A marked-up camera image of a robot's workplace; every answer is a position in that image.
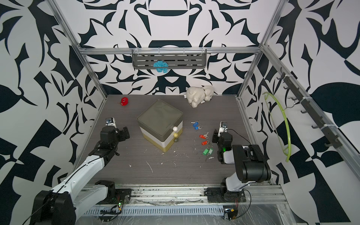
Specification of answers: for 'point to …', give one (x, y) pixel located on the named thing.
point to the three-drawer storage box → (161, 124)
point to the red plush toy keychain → (124, 101)
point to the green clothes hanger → (287, 150)
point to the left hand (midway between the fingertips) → (117, 127)
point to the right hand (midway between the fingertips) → (220, 128)
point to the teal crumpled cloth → (161, 63)
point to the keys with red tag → (205, 137)
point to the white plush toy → (195, 95)
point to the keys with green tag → (205, 151)
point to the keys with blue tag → (199, 127)
